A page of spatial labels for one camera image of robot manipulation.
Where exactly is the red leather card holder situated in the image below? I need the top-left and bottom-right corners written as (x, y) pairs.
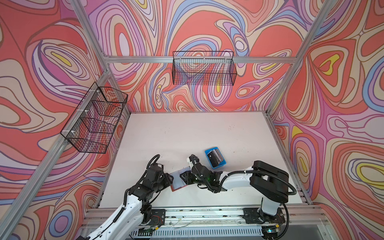
top-left (171, 167), bottom-right (191, 192)

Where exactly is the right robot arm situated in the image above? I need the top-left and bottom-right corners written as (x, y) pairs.
top-left (179, 160), bottom-right (297, 225)

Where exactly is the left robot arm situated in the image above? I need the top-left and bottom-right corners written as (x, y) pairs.
top-left (77, 154), bottom-right (173, 240)

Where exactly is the blue plastic card tray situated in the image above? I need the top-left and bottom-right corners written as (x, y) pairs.
top-left (204, 146), bottom-right (227, 170)

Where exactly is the dark credit card stack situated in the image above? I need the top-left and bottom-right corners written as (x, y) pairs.
top-left (207, 149), bottom-right (226, 168)

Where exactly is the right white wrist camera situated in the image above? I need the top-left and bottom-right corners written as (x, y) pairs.
top-left (187, 154), bottom-right (200, 170)

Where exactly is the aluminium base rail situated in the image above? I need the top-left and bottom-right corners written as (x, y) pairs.
top-left (80, 203), bottom-right (334, 240)

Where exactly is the black wire basket left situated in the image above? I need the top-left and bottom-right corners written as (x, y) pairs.
top-left (61, 83), bottom-right (128, 154)

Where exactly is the black wire basket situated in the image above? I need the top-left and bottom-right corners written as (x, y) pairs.
top-left (61, 83), bottom-right (128, 154)
top-left (172, 51), bottom-right (238, 86)

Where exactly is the black wire basket back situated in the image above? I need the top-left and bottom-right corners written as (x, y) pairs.
top-left (172, 51), bottom-right (238, 86)

